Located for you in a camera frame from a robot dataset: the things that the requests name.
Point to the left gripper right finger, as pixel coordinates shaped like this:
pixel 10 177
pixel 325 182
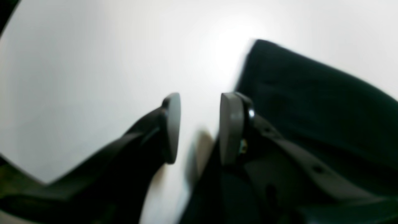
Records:
pixel 292 185

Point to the black T-shirt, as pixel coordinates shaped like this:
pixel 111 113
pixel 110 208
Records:
pixel 346 122

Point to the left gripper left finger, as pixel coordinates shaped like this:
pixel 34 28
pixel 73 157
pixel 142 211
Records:
pixel 110 186

